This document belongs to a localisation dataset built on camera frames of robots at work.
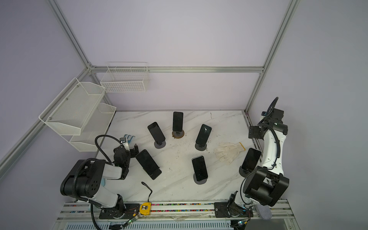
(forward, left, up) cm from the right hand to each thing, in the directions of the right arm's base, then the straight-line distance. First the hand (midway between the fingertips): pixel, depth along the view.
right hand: (258, 132), depth 80 cm
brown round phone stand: (+14, +48, -20) cm, 54 cm away
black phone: (-12, +4, -11) cm, 16 cm away
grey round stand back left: (+4, +60, -20) cm, 64 cm away
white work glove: (-1, +13, -21) cm, 25 cm away
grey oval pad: (-36, +2, -19) cm, 41 cm away
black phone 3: (+17, +47, -8) cm, 51 cm away
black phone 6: (-13, +63, -12) cm, 66 cm away
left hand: (+2, +81, -17) cm, 82 cm away
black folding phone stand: (-15, +61, -17) cm, 65 cm away
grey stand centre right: (+3, +32, -21) cm, 38 cm away
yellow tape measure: (-34, +63, -19) cm, 74 cm away
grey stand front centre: (-22, +34, -17) cm, 44 cm away
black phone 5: (-17, +34, -9) cm, 39 cm away
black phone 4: (+6, +30, -9) cm, 32 cm away
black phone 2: (+8, +61, -9) cm, 62 cm away
